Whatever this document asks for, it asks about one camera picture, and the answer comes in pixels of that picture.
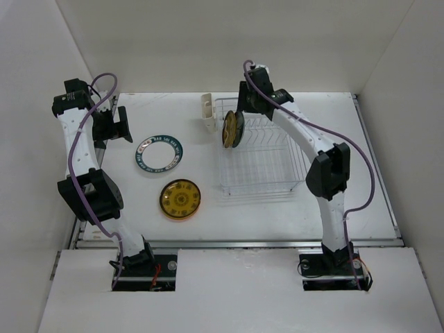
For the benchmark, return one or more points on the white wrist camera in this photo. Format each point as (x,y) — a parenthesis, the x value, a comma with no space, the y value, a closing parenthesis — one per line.
(108,104)
(260,66)

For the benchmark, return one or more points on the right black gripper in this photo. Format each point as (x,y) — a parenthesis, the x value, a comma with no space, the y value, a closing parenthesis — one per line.
(242,103)

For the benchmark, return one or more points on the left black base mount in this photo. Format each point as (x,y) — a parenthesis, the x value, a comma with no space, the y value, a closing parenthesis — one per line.
(158,276)

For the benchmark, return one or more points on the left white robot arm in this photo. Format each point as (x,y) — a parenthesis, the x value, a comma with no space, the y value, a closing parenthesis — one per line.
(88,122)

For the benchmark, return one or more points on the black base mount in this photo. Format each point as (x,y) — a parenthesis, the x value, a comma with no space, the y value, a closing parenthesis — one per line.
(158,276)
(318,275)

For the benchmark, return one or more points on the white wire dish rack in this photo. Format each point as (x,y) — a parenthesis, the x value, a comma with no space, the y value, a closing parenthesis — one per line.
(266,161)

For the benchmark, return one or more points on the yellow brown front plate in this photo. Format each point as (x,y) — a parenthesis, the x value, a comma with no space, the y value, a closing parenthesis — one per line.
(229,129)

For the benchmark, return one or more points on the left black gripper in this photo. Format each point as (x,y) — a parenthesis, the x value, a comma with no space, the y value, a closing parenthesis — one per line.
(114,130)

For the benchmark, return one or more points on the brown patterned plate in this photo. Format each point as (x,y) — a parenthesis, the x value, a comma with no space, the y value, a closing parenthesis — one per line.
(180,194)

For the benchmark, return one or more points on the cream plastic cutlery holder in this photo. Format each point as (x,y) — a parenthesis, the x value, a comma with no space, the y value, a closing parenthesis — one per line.
(207,112)

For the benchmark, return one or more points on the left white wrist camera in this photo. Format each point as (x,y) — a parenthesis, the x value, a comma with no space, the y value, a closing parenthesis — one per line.
(108,104)

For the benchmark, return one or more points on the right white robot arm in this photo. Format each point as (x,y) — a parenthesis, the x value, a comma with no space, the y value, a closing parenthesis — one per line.
(329,168)

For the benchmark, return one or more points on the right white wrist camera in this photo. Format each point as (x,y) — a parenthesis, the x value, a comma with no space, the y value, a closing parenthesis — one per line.
(260,66)

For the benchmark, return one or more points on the aluminium rail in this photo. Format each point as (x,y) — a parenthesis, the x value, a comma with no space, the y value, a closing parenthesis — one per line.
(369,243)

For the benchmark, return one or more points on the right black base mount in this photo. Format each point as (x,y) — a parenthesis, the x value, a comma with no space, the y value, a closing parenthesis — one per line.
(318,275)

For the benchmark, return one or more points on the dark green plate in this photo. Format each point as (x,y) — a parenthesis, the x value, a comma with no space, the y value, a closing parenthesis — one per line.
(239,130)

